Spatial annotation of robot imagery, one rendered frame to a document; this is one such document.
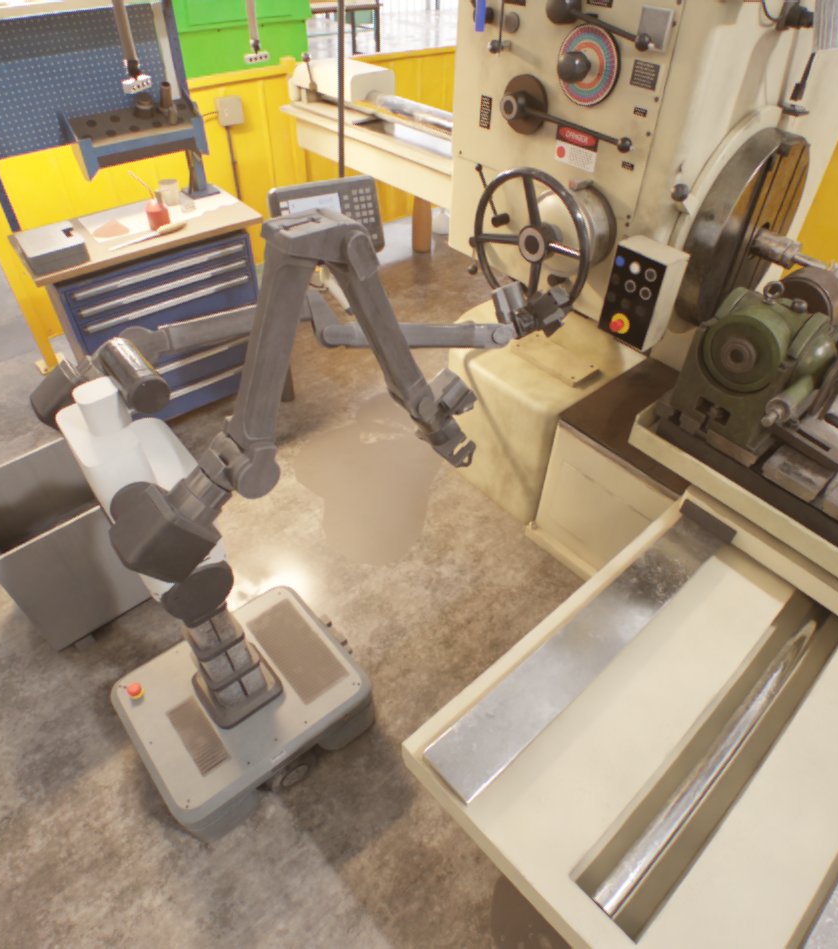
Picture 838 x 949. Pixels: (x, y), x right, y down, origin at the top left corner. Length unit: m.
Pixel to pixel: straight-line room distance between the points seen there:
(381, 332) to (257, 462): 0.29
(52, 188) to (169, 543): 2.88
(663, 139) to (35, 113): 2.27
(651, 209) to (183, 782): 1.91
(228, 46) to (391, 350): 4.52
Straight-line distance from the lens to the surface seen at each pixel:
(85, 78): 3.00
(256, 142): 4.08
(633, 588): 1.56
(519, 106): 1.81
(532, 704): 1.34
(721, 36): 1.63
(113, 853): 2.16
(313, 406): 3.18
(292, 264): 0.87
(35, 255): 2.59
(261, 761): 1.83
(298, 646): 1.96
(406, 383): 1.11
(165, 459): 1.22
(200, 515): 1.00
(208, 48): 5.37
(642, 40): 1.61
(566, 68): 1.68
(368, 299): 0.98
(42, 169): 3.68
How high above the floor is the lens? 1.94
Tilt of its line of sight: 47 degrees down
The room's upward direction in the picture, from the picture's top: 4 degrees clockwise
